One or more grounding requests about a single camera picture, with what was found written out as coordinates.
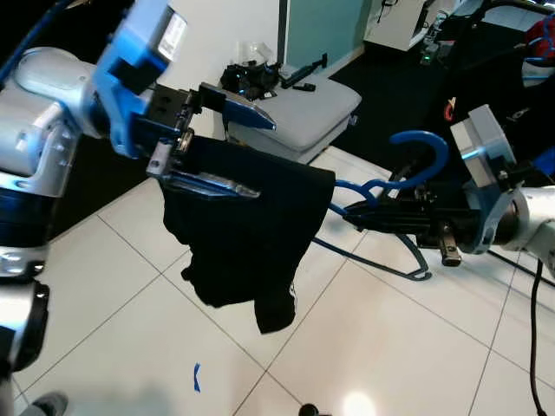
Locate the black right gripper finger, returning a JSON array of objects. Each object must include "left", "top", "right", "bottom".
[
  {"left": 356, "top": 218, "right": 433, "bottom": 240},
  {"left": 345, "top": 201, "right": 433, "bottom": 223}
]

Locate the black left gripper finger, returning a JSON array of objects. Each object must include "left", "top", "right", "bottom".
[
  {"left": 163, "top": 167, "right": 261, "bottom": 200},
  {"left": 199, "top": 82, "right": 278, "bottom": 133}
]

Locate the black printed garment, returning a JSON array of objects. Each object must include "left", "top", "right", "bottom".
[{"left": 160, "top": 134, "right": 337, "bottom": 335}]

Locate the blue plastic hanger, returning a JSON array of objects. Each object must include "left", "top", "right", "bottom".
[{"left": 308, "top": 130, "right": 452, "bottom": 283}]

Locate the grey cushioned ottoman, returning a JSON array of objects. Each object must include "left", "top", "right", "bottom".
[{"left": 227, "top": 74, "right": 363, "bottom": 166}]

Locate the white cabinet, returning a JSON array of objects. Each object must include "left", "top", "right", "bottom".
[{"left": 364, "top": 0, "right": 452, "bottom": 51}]

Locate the robot left leg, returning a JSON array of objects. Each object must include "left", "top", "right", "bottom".
[{"left": 17, "top": 392, "right": 70, "bottom": 416}]

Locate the black camera device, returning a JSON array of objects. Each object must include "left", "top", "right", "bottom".
[{"left": 219, "top": 59, "right": 283, "bottom": 102}]

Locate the black tripod handle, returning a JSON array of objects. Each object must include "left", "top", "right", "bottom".
[{"left": 279, "top": 54, "right": 330, "bottom": 89}]

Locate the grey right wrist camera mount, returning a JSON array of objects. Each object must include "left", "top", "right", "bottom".
[{"left": 449, "top": 104, "right": 523, "bottom": 257}]

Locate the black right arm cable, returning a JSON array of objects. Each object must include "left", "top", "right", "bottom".
[{"left": 523, "top": 256, "right": 545, "bottom": 416}]

